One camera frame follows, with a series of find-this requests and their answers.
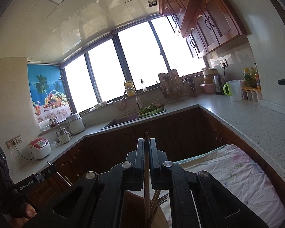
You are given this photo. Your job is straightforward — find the green vegetable basket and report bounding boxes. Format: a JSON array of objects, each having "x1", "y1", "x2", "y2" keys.
[{"x1": 138, "y1": 102, "x2": 164, "y2": 118}]

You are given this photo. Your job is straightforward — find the wooden cabinets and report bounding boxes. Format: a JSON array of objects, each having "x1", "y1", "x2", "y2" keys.
[
  {"x1": 158, "y1": 0, "x2": 247, "y2": 58},
  {"x1": 25, "y1": 106, "x2": 285, "y2": 210}
]

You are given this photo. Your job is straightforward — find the wooden chopstick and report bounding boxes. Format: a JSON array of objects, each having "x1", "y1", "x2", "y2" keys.
[
  {"x1": 150, "y1": 190, "x2": 161, "y2": 218},
  {"x1": 144, "y1": 132, "x2": 150, "y2": 227}
]

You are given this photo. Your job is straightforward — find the wall power outlet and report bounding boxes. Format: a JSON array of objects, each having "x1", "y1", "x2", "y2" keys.
[{"x1": 6, "y1": 135, "x2": 22, "y2": 148}]

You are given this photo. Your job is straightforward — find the steel fork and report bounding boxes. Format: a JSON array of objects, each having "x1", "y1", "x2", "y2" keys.
[{"x1": 155, "y1": 193, "x2": 169, "y2": 207}]

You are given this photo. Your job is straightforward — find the red white rice cooker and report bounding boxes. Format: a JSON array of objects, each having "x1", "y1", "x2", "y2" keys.
[{"x1": 27, "y1": 137, "x2": 51, "y2": 160}]

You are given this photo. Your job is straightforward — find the steel patterned chopstick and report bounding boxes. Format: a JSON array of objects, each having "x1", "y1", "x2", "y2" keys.
[{"x1": 56, "y1": 172, "x2": 72, "y2": 186}]

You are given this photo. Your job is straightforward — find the person's left hand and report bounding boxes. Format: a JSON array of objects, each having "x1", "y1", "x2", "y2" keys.
[{"x1": 9, "y1": 203, "x2": 37, "y2": 228}]

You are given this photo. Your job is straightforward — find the large white rice cooker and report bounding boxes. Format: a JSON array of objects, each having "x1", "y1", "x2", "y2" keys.
[{"x1": 66, "y1": 113, "x2": 85, "y2": 135}]

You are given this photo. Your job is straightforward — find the tropical fruit poster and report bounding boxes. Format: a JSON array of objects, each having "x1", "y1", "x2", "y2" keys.
[{"x1": 28, "y1": 64, "x2": 71, "y2": 123}]

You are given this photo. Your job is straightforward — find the dish drying rack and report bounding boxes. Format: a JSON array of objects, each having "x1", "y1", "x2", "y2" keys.
[{"x1": 158, "y1": 69, "x2": 197, "y2": 101}]

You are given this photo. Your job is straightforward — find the lower wooden cabinets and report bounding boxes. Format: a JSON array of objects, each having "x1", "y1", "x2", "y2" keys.
[{"x1": 25, "y1": 106, "x2": 285, "y2": 210}]

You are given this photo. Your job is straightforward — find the kitchen faucet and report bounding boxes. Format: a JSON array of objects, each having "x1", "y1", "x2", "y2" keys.
[{"x1": 122, "y1": 87, "x2": 143, "y2": 111}]

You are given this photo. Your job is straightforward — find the steel electric kettle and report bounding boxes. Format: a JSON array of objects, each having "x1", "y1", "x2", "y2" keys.
[{"x1": 213, "y1": 74, "x2": 224, "y2": 95}]

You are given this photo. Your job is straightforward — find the upper wooden cabinets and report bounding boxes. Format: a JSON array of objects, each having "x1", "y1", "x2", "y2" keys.
[{"x1": 158, "y1": 0, "x2": 247, "y2": 58}]

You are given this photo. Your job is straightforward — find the pink basin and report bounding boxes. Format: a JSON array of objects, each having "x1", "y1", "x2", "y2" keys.
[{"x1": 200, "y1": 83, "x2": 216, "y2": 94}]

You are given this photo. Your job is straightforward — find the condiment bottles rack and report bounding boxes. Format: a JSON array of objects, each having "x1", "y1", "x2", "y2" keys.
[{"x1": 241, "y1": 63, "x2": 261, "y2": 103}]

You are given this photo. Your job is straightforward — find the yellow detergent bottle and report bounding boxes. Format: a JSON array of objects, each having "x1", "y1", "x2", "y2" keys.
[{"x1": 124, "y1": 80, "x2": 136, "y2": 97}]

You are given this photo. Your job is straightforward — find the wooden utensil holder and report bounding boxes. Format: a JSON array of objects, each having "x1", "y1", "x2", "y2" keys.
[{"x1": 120, "y1": 191, "x2": 168, "y2": 228}]

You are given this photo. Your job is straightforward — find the kitchen sink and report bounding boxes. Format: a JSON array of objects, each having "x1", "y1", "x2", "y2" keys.
[{"x1": 103, "y1": 113, "x2": 139, "y2": 129}]

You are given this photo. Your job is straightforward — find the green handled white pitcher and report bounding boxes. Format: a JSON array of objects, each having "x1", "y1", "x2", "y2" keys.
[{"x1": 223, "y1": 80, "x2": 242, "y2": 101}]

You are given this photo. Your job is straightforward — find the small white electric pot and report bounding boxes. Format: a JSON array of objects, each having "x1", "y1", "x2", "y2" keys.
[{"x1": 56, "y1": 127, "x2": 72, "y2": 144}]

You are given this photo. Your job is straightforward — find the floral white tablecloth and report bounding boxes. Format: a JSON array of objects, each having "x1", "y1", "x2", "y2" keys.
[{"x1": 164, "y1": 145, "x2": 285, "y2": 227}]

